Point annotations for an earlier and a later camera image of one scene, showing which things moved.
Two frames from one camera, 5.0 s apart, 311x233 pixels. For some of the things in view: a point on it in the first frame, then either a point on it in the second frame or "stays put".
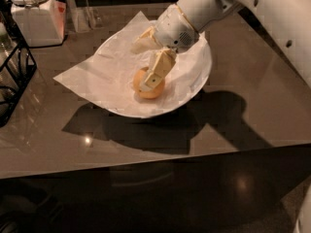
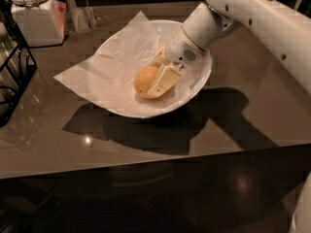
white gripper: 174,28 to 180,49
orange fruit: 149,93 stays put
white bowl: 183,81 stays put
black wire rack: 17,64 stays put
